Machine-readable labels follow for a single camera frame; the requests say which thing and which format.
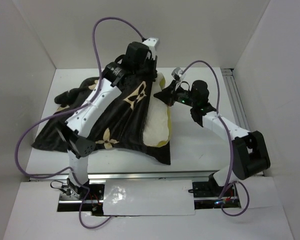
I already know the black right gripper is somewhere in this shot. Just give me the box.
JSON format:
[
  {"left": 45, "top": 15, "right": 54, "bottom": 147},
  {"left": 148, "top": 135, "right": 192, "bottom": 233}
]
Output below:
[{"left": 153, "top": 80, "right": 197, "bottom": 108}]

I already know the cream pillow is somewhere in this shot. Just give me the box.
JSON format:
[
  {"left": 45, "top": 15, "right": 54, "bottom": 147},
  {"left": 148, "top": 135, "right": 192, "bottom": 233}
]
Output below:
[{"left": 142, "top": 72, "right": 172, "bottom": 148}]

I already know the black floral pillowcase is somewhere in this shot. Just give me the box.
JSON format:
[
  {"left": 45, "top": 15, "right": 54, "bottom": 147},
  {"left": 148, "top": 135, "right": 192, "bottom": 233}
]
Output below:
[{"left": 31, "top": 76, "right": 171, "bottom": 165}]

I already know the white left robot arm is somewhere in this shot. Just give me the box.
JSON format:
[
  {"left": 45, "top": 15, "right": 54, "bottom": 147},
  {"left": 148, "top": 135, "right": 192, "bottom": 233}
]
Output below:
[{"left": 56, "top": 37, "right": 159, "bottom": 200}]

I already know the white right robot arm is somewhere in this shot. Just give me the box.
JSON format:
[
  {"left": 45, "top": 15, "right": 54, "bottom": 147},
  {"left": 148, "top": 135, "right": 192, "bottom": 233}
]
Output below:
[{"left": 154, "top": 80, "right": 271, "bottom": 196}]

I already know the white cover plate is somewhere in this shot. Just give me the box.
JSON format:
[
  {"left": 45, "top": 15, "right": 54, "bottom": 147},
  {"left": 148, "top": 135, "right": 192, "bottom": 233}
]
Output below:
[{"left": 102, "top": 179, "right": 195, "bottom": 216}]

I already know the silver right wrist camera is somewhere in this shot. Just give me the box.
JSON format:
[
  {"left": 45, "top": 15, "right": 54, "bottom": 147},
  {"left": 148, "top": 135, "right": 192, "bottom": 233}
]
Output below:
[{"left": 171, "top": 67, "right": 185, "bottom": 85}]

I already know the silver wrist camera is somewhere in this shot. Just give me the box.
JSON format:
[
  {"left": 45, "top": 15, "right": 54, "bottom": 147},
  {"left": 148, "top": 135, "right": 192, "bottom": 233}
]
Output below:
[
  {"left": 171, "top": 67, "right": 185, "bottom": 85},
  {"left": 142, "top": 37, "right": 160, "bottom": 55}
]

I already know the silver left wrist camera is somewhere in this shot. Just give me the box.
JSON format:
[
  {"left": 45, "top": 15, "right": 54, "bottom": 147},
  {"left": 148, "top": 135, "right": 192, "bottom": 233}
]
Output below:
[{"left": 142, "top": 37, "right": 160, "bottom": 55}]

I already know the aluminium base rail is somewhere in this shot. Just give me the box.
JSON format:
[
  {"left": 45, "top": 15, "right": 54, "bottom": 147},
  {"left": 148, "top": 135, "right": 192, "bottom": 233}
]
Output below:
[{"left": 27, "top": 171, "right": 263, "bottom": 182}]

